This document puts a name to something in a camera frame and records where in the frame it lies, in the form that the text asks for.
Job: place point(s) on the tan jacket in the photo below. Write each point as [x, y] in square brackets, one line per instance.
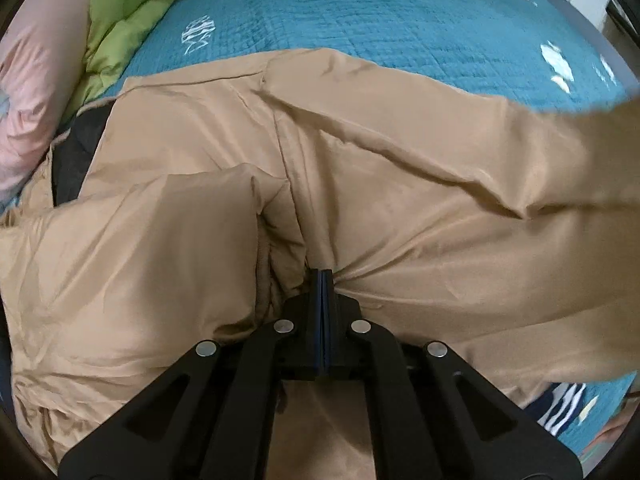
[390, 200]

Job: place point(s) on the teal patterned blanket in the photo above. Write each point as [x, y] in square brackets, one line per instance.
[360, 15]

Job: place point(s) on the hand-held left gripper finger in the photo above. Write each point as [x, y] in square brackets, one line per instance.
[328, 320]
[320, 320]

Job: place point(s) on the green quilt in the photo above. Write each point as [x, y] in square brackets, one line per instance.
[125, 25]

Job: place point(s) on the pink quilt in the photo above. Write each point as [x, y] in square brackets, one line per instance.
[35, 85]

